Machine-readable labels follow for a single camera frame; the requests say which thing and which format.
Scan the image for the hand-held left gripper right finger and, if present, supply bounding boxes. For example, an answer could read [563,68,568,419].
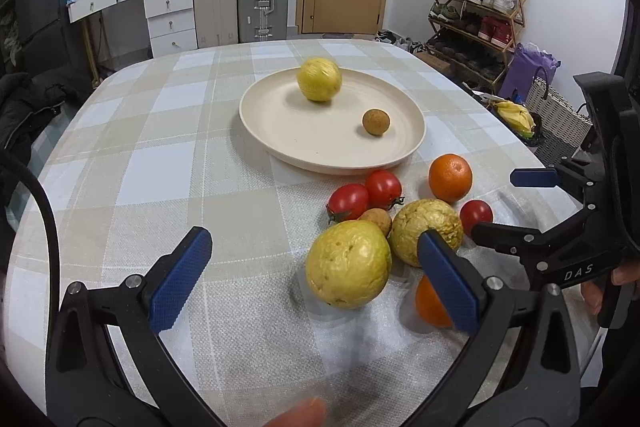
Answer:
[410,229,582,427]

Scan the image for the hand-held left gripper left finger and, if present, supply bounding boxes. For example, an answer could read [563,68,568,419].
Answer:
[45,227,221,427]

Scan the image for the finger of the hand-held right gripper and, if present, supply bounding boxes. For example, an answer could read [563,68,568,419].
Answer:
[471,206,607,271]
[510,158,609,208]

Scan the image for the orange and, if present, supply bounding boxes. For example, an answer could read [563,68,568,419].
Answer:
[428,154,474,202]
[415,274,456,329]

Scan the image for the red tomato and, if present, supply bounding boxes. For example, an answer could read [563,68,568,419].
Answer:
[459,200,494,236]
[327,183,371,224]
[365,170,404,210]

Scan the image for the wrinkled yellow fruit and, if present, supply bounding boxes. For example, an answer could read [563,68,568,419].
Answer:
[389,199,464,268]

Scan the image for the brown longan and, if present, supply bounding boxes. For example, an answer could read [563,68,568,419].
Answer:
[362,108,392,136]
[359,208,392,238]

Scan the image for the large spotted yellow guava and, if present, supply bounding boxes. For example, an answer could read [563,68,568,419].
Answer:
[305,219,392,310]

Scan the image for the cream round plate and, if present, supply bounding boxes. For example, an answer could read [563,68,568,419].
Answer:
[239,68,427,175]

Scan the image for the smooth yellow round fruit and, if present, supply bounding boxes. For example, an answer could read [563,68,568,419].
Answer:
[296,58,343,102]

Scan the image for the person's right hand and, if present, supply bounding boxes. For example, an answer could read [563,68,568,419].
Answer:
[580,257,640,318]

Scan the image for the person's left hand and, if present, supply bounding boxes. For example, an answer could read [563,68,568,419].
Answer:
[259,396,329,427]

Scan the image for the woven grey basket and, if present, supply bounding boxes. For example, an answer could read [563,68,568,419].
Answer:
[525,76,593,162]

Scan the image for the bunch of bananas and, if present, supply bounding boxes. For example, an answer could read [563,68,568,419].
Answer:
[492,99,536,138]

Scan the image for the purple bag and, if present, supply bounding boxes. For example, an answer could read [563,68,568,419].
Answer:
[499,43,562,102]

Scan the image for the cardboard box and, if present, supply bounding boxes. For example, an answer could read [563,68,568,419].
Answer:
[416,52,455,76]

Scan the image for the pairs of loose sneakers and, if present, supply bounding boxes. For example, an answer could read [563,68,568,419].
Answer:
[375,29,426,52]

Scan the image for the black jacket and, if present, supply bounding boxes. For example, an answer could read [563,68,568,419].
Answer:
[0,72,93,152]

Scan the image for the white drawer desk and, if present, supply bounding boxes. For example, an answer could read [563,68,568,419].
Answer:
[67,0,198,58]

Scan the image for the beige suitcase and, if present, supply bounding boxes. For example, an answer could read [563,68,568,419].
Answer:
[192,0,240,49]

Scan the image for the black cable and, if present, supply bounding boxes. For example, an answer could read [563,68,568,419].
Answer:
[0,151,63,308]

